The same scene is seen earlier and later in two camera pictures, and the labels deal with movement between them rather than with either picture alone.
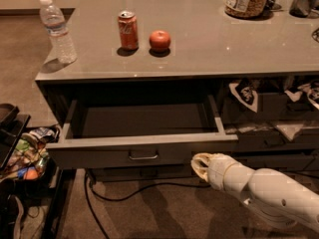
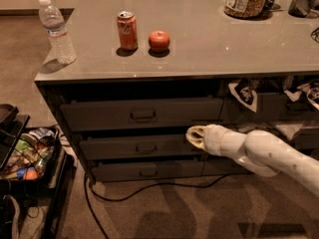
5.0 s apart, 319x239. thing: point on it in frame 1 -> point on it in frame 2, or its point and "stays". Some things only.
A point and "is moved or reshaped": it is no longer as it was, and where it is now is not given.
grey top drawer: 139,132 is moved or reshaped
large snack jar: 247,0 stays
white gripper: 218,171 -> 212,139
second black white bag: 308,93 stays
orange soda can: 128,30 stays
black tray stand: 12,125 stays
